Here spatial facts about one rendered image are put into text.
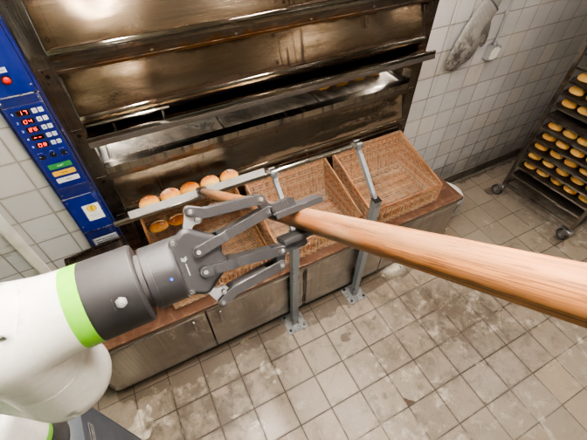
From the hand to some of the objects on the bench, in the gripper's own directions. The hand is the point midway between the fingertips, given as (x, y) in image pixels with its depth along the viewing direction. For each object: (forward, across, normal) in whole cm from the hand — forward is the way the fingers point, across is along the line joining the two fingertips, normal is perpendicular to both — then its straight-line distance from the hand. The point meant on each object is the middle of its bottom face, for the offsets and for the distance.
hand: (300, 219), depth 48 cm
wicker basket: (+120, +44, -159) cm, 204 cm away
